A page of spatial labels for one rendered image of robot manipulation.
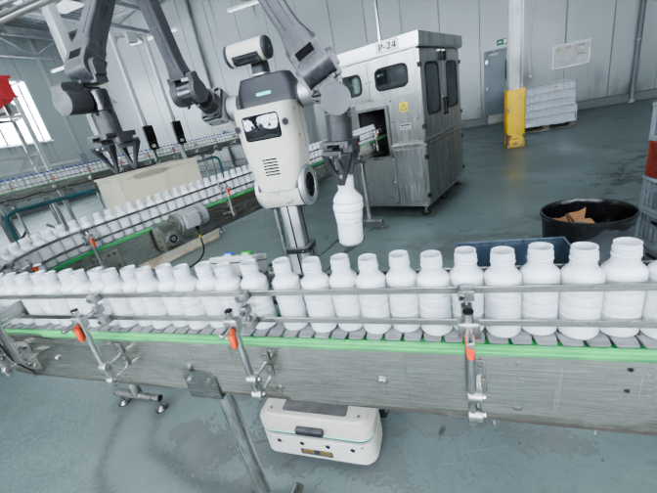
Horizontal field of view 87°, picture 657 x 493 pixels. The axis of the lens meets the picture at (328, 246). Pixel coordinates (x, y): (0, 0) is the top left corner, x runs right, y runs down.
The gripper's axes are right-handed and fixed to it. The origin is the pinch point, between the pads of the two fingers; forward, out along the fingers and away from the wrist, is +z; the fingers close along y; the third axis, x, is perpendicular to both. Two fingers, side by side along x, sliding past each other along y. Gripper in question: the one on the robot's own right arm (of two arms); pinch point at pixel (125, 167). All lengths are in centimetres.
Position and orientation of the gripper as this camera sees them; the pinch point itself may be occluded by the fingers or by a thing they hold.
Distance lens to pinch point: 111.4
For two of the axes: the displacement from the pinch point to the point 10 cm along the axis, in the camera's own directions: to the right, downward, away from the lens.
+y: -2.8, 4.1, -8.7
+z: 1.8, 9.1, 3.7
